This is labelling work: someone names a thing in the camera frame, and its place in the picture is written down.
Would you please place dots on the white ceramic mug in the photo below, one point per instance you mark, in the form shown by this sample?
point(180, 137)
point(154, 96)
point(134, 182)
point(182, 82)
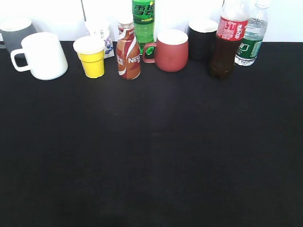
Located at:
point(44, 55)

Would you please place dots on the cola bottle red label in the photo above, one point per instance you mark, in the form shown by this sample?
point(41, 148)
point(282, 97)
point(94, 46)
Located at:
point(230, 32)

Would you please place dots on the yellow paper cup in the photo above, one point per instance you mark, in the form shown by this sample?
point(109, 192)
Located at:
point(90, 51)

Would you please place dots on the green Sprite bottle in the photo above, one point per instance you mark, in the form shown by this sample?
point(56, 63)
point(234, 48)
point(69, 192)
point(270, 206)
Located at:
point(143, 16)

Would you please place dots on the brown Nestle coffee bottle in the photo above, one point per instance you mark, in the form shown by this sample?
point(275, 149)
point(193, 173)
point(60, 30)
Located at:
point(127, 49)

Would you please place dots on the red ceramic mug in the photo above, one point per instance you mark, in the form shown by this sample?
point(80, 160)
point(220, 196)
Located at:
point(171, 50)

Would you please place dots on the black ceramic mug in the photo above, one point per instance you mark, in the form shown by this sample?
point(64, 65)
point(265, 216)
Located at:
point(201, 39)

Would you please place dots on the white blueberry drink carton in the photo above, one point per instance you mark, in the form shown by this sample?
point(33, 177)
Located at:
point(101, 29)

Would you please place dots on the clear water bottle green label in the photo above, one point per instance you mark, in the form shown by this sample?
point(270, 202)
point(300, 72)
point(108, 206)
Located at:
point(254, 34)

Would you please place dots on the grey ceramic mug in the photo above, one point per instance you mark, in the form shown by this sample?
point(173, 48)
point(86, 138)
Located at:
point(14, 30)

